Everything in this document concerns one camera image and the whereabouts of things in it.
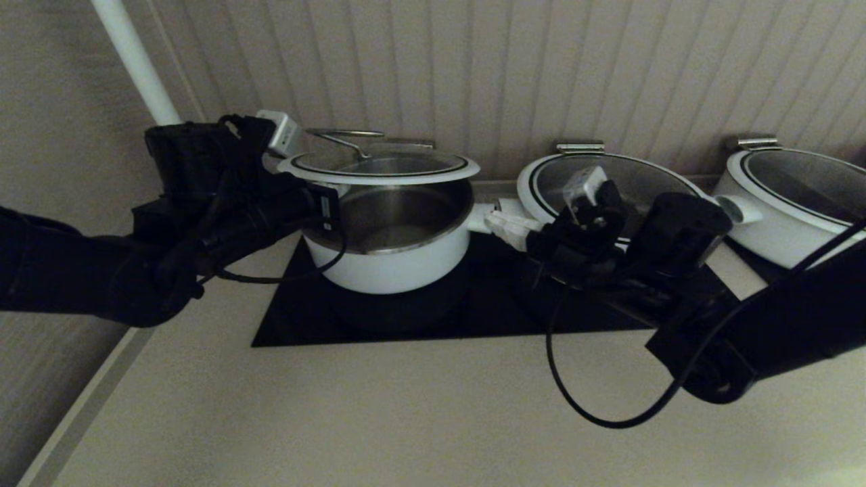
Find wide black induction cooktop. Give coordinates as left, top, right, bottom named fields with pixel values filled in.
left=252, top=233, right=677, bottom=348

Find white metal pole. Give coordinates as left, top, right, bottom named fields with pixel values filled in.
left=91, top=0, right=183, bottom=127

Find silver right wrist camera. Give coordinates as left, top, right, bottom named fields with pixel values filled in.
left=563, top=166, right=610, bottom=212

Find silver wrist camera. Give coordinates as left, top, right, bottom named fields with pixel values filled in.
left=256, top=110, right=302, bottom=158
left=563, top=166, right=610, bottom=212

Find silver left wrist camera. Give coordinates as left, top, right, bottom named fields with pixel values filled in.
left=256, top=110, right=302, bottom=158

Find black right camera cable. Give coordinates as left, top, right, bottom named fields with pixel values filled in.
left=545, top=220, right=866, bottom=429

